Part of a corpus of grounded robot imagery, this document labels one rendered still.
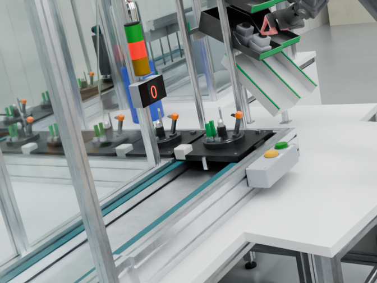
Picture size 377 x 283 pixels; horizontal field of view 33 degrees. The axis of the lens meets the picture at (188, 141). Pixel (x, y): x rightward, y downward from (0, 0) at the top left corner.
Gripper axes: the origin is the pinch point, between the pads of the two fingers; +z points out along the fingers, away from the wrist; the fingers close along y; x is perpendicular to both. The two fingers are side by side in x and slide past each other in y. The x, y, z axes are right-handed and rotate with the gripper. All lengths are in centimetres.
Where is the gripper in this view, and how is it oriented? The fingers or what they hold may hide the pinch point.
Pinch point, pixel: (273, 30)
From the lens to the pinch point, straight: 217.5
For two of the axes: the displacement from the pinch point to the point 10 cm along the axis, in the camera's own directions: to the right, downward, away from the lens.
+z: -4.8, 2.9, 8.3
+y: -8.0, 2.5, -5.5
